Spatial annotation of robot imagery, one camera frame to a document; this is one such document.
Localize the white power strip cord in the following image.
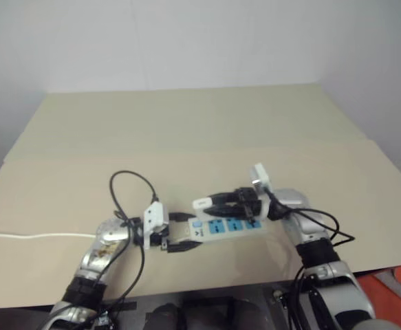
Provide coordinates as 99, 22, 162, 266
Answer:
0, 232, 98, 241

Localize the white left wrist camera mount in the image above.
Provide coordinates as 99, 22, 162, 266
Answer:
142, 202, 171, 250

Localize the white blue power strip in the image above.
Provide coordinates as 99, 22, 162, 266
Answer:
166, 215, 273, 249

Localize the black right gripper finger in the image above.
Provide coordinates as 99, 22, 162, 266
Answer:
202, 201, 246, 218
208, 189, 243, 205

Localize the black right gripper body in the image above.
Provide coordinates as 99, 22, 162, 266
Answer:
233, 186, 265, 221

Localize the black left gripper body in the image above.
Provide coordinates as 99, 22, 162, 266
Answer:
150, 230, 171, 252

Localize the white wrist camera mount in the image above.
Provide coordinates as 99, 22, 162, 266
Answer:
249, 162, 274, 221
142, 202, 171, 250

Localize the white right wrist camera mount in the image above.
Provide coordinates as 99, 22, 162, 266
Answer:
249, 162, 274, 221

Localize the small dark rounded shape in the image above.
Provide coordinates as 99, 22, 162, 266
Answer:
144, 302, 186, 330

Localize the white charger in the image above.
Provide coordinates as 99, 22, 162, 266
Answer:
192, 196, 215, 211

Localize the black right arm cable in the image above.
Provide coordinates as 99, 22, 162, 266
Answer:
270, 190, 356, 330

